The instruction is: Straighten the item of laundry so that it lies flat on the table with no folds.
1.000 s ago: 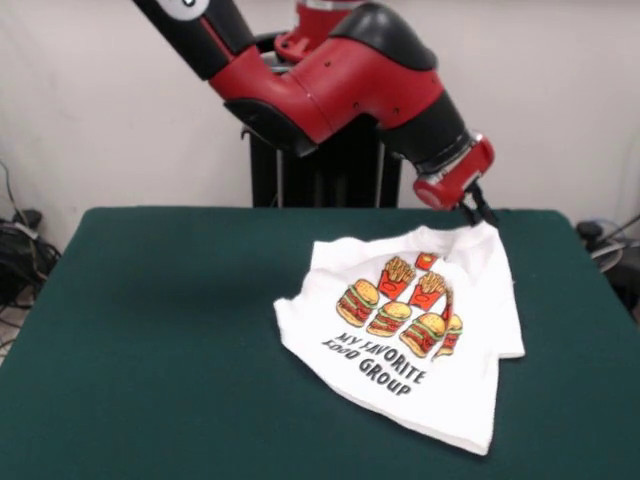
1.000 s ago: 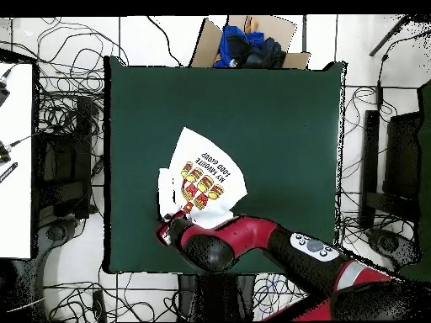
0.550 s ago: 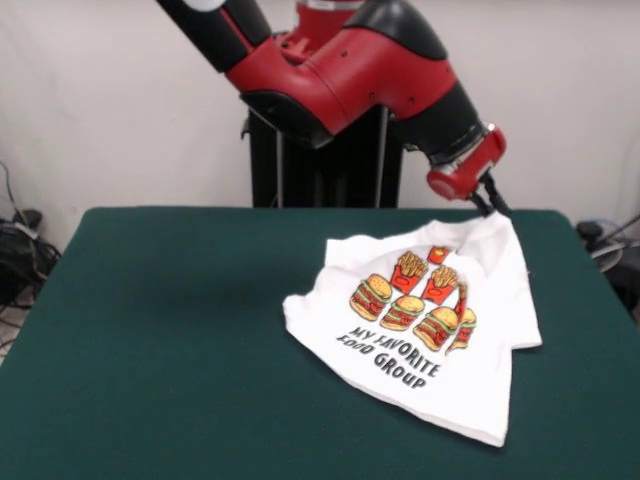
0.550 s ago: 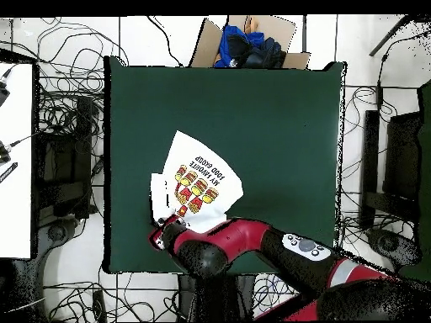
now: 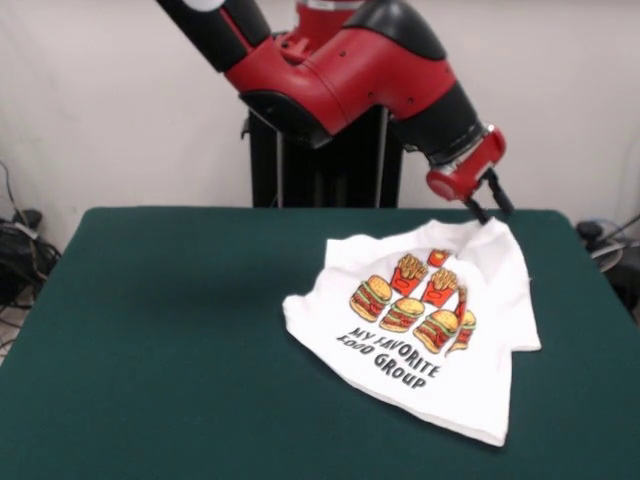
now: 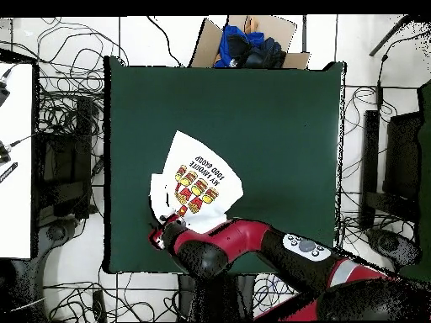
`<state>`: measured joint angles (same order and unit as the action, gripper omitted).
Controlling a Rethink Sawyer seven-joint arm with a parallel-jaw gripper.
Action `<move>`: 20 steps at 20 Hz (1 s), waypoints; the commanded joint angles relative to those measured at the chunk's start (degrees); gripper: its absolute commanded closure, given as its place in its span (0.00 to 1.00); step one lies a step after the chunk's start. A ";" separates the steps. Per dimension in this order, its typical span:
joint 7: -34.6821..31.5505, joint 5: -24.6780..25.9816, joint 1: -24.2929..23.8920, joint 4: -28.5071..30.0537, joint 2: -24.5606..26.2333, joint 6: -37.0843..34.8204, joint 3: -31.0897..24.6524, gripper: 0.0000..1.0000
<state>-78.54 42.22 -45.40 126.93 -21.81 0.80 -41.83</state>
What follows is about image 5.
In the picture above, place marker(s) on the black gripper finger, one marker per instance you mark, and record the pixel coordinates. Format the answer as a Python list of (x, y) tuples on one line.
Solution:
[(479, 210), (502, 195)]

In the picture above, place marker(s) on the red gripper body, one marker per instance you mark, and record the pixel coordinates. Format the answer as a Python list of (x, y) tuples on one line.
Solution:
[(465, 172)]

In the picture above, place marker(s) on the white towel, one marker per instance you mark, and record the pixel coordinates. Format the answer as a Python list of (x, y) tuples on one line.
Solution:
[(475, 400)]

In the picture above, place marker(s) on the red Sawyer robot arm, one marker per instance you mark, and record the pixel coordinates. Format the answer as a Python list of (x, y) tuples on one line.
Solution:
[(350, 70)]

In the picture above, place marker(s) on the dark green table cloth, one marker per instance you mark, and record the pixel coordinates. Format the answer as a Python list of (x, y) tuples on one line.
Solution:
[(150, 350)]

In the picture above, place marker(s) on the black power adapter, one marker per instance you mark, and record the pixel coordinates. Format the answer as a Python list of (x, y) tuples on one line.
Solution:
[(30, 217)]

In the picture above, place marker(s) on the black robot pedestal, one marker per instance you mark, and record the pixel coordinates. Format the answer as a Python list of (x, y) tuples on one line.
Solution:
[(350, 170)]

